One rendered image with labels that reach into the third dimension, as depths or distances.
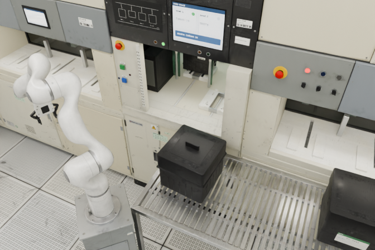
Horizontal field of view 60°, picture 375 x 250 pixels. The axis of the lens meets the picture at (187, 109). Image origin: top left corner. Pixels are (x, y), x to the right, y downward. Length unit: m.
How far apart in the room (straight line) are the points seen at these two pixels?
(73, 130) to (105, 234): 0.61
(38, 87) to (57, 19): 0.86
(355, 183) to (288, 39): 0.78
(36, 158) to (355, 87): 2.76
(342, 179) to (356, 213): 0.19
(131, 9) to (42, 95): 0.70
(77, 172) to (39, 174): 1.72
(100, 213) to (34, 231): 1.14
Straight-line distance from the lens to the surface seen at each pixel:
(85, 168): 1.55
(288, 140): 2.10
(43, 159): 3.36
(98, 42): 2.13
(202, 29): 1.70
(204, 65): 2.45
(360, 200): 1.76
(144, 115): 2.26
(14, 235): 2.94
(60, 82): 1.51
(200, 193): 1.79
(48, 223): 2.90
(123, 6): 1.90
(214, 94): 2.35
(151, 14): 1.81
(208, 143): 1.81
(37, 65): 1.58
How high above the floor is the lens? 2.29
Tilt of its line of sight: 39 degrees down
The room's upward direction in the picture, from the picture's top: straight up
